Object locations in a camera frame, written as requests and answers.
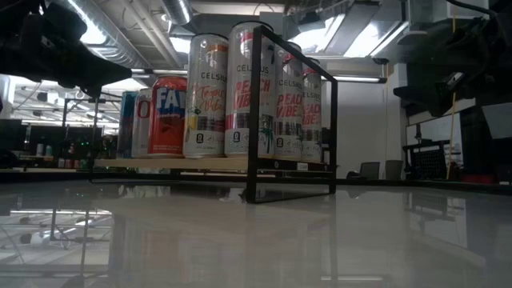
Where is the red Fanta strawberry can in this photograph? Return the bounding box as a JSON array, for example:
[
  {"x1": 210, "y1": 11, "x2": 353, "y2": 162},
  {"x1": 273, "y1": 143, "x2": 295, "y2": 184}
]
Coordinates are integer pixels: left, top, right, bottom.
[{"x1": 146, "y1": 74, "x2": 189, "y2": 158}]

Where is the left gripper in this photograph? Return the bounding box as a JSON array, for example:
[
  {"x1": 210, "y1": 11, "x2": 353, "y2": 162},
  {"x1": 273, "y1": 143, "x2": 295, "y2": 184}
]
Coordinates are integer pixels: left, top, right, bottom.
[{"x1": 0, "y1": 0, "x2": 134, "y2": 98}]

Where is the silver can with red print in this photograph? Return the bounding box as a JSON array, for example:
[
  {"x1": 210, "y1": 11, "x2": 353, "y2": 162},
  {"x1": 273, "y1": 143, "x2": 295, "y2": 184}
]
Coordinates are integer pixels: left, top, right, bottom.
[{"x1": 130, "y1": 87, "x2": 154, "y2": 159}]

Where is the ceiling light tube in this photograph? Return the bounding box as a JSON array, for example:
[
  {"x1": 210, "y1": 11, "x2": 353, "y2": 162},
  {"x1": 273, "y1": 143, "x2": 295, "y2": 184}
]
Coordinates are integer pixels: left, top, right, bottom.
[
  {"x1": 130, "y1": 67, "x2": 188, "y2": 77},
  {"x1": 331, "y1": 75, "x2": 388, "y2": 84}
]

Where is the wooden shelf with black frame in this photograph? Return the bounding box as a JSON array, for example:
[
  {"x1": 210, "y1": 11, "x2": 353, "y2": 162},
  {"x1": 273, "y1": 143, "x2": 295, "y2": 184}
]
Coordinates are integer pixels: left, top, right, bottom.
[{"x1": 90, "y1": 24, "x2": 339, "y2": 204}]

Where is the white paper sign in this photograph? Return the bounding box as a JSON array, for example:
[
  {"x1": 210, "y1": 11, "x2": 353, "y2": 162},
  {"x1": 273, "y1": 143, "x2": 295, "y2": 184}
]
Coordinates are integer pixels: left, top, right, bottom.
[{"x1": 444, "y1": 0, "x2": 490, "y2": 21}]

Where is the silver ventilation duct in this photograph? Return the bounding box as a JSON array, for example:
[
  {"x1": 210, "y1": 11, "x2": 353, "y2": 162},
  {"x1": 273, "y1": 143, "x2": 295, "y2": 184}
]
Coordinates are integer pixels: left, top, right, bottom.
[{"x1": 51, "y1": 0, "x2": 151, "y2": 70}]

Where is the ceiling light panel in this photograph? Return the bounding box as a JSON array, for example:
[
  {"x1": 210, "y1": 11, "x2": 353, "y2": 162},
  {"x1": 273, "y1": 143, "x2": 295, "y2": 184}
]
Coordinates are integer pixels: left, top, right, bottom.
[
  {"x1": 170, "y1": 36, "x2": 191, "y2": 55},
  {"x1": 291, "y1": 11, "x2": 401, "y2": 59}
]

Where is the grey office chair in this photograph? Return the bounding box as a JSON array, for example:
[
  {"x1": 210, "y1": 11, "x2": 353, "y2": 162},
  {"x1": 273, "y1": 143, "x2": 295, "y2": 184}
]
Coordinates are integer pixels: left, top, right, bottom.
[
  {"x1": 346, "y1": 161, "x2": 381, "y2": 180},
  {"x1": 384, "y1": 159, "x2": 405, "y2": 181}
]

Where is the blue silver Red Bull can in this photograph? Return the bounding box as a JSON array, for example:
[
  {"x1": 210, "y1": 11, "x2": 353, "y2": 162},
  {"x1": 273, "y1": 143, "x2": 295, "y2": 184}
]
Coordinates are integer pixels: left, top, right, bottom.
[{"x1": 118, "y1": 90, "x2": 139, "y2": 159}]

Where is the round silver duct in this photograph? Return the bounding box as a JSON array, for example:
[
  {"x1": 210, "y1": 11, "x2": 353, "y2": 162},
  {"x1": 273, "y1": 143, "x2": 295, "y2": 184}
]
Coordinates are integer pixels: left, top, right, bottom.
[{"x1": 162, "y1": 0, "x2": 194, "y2": 26}]

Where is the black perforated rack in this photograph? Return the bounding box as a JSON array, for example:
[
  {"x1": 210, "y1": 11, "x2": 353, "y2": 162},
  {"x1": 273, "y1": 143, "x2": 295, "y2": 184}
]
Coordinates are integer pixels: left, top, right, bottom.
[{"x1": 402, "y1": 138, "x2": 451, "y2": 181}]

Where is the black partition panel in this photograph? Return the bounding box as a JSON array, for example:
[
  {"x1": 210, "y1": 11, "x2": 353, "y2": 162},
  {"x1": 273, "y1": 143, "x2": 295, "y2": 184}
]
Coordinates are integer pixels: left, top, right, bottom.
[{"x1": 0, "y1": 118, "x2": 103, "y2": 161}]

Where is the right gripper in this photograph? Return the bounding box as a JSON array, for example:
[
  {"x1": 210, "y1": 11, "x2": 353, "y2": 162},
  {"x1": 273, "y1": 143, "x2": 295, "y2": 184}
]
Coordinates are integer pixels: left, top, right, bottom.
[{"x1": 393, "y1": 0, "x2": 512, "y2": 118}]

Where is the Celsius Tropical Vibe can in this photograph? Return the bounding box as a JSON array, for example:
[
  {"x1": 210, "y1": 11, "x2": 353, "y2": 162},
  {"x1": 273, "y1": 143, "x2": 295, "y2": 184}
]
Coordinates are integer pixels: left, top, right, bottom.
[{"x1": 182, "y1": 33, "x2": 230, "y2": 159}]

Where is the red storage bin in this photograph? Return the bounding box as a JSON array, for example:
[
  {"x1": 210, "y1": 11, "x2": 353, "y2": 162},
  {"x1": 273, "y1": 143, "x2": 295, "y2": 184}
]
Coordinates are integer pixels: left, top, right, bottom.
[{"x1": 458, "y1": 172, "x2": 499, "y2": 185}]

